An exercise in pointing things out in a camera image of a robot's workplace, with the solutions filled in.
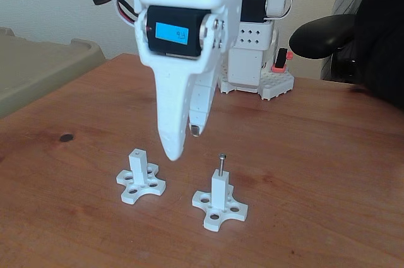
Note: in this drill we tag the beige plastic bin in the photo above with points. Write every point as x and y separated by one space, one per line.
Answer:
38 69

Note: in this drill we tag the orange and black clamp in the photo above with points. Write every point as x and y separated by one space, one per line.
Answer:
282 60

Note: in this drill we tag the white perforated base plate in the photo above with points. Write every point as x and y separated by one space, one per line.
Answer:
277 86

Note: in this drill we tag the person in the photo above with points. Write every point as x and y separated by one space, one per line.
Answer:
385 28

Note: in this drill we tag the black office chair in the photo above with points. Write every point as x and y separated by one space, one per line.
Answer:
315 38

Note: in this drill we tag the white cross-base post stand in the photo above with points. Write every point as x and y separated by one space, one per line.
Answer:
220 192
139 167

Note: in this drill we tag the small metal screw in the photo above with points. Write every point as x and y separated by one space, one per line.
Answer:
223 167

